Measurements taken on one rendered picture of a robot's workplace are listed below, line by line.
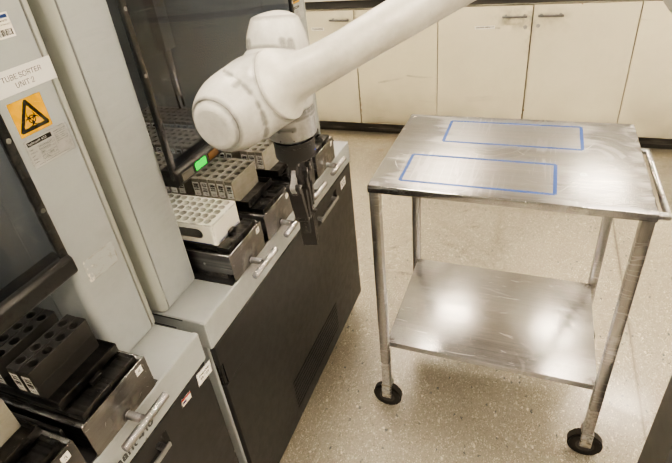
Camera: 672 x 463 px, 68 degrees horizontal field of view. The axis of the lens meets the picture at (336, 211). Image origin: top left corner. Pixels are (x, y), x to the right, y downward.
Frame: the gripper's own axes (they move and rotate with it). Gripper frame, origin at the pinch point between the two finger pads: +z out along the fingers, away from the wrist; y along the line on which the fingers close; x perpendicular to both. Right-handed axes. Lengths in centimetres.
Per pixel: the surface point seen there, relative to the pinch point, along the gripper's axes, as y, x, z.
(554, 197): -15, 50, 3
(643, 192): -16, 68, 3
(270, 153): -31.6, -15.8, -2.0
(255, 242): -4.9, -14.1, 6.9
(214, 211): -3.4, -20.8, -2.4
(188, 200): -8.9, -29.1, -2.0
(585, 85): -208, 113, 48
